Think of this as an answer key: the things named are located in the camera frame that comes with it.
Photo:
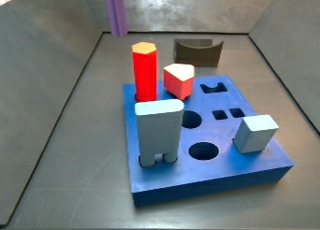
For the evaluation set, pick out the tall red hexagonal peg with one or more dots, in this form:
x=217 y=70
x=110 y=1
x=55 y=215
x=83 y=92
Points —
x=145 y=64

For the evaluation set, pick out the short red pentagonal peg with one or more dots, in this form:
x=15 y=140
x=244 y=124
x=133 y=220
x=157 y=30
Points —
x=178 y=78

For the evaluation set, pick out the purple star-shaped peg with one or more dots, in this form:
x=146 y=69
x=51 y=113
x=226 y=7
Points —
x=117 y=17

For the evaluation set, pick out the large light blue two-legged block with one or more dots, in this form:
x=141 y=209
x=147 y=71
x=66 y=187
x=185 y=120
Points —
x=160 y=120

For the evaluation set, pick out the small light blue rectangular block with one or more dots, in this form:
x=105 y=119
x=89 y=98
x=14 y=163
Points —
x=255 y=133

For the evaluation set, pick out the blue shape-sorting board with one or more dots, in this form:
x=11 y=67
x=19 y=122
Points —
x=210 y=166

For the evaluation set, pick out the dark brown curved block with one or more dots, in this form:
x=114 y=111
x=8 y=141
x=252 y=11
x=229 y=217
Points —
x=197 y=52

